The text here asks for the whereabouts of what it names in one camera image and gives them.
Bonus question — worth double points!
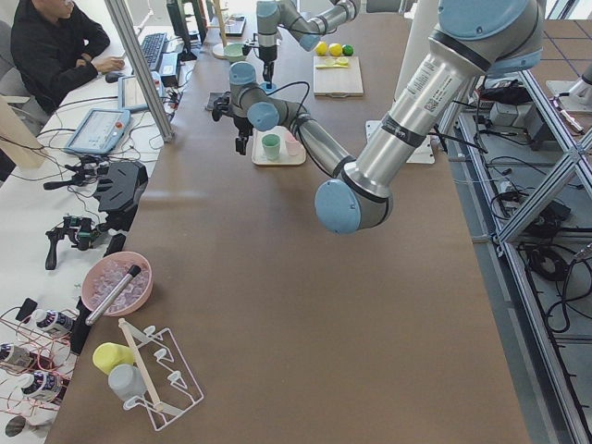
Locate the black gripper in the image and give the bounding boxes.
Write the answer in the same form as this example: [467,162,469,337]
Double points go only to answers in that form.
[257,45,278,85]
[233,117,253,155]

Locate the blue cup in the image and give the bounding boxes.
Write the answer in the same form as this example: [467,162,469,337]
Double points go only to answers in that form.
[259,81,278,93]

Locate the green cup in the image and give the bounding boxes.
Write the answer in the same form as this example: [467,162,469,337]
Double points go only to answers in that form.
[261,133,281,162]

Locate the pink cup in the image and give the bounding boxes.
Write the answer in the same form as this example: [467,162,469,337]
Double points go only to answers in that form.
[284,132,302,156]

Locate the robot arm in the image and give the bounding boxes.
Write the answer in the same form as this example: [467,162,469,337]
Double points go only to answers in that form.
[256,1,361,86]
[214,1,546,234]

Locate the cream rabbit tray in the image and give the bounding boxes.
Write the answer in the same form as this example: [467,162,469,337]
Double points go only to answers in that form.
[251,127,308,167]

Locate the green bowl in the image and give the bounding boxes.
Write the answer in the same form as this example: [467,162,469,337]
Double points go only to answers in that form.
[223,43,246,63]

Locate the yellow plastic knife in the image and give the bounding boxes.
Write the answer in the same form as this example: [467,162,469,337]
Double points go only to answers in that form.
[314,64,349,69]

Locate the wooden stand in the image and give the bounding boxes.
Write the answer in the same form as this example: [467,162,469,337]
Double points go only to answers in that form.
[212,0,228,60]

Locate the lower whole lemon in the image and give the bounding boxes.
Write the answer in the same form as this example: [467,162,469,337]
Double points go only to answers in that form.
[314,41,328,56]

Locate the whole lemon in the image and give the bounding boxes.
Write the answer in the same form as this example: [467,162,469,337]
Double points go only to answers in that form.
[314,41,328,56]
[327,43,343,57]

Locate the wooden cutting board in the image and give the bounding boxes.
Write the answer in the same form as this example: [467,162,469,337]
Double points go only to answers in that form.
[313,56,364,98]

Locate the upper whole lemon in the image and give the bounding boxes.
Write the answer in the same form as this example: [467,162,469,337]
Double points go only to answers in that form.
[327,43,343,57]

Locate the green lime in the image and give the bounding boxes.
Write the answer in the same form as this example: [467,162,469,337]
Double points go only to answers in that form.
[342,44,354,56]

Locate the black keyboard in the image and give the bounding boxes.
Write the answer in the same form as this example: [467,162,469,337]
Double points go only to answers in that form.
[141,32,167,71]

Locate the teach pendant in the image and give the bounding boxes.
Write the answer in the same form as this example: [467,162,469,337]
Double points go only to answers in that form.
[64,108,130,155]
[117,71,165,113]

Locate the metal scoop in bowl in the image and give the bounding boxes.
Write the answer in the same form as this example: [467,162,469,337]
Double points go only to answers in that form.
[85,265,142,327]

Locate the pink bowl with ice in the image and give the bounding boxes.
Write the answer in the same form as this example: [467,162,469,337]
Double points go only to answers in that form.
[80,251,154,318]

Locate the seated person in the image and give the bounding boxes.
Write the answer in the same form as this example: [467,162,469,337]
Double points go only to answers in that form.
[10,1,125,115]

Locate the yellow cup on rack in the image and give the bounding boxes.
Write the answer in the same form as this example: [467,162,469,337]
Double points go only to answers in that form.
[92,342,134,375]

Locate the grey cup on rack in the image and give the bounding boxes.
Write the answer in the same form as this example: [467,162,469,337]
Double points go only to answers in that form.
[108,364,147,401]

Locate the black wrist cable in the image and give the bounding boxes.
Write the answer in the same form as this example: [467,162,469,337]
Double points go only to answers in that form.
[265,80,312,140]

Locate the aluminium frame post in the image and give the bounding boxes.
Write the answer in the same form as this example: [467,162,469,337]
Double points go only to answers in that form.
[105,0,174,143]

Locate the white wire cup rack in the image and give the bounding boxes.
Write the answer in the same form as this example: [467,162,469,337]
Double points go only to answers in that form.
[118,318,205,432]

